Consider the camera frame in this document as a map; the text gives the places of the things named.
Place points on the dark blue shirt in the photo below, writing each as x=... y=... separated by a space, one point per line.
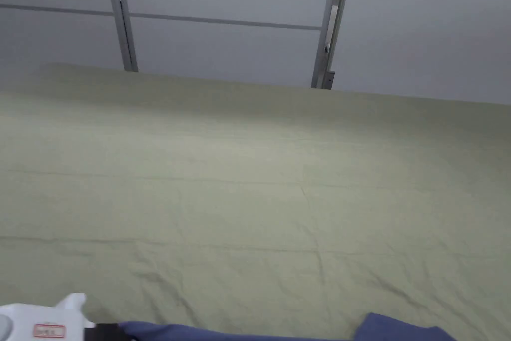
x=399 y=331

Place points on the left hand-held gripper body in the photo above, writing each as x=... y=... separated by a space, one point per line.
x=44 y=321

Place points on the bed with pale green sheet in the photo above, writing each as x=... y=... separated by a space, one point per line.
x=247 y=181

